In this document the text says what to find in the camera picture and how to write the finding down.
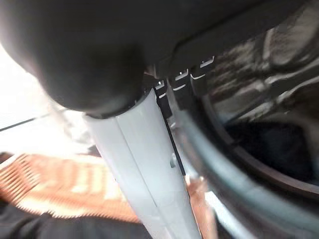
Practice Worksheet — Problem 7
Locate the grey front-load washing machine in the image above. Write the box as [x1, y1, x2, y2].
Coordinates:
[171, 0, 319, 239]

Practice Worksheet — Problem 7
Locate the white-backed right robot hand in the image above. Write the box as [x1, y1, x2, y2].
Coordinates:
[0, 0, 319, 239]

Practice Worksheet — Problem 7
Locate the wicker laundry basket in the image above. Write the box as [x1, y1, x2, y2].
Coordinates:
[0, 153, 140, 224]

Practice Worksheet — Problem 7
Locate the black garment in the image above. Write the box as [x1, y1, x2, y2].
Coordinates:
[0, 196, 153, 239]

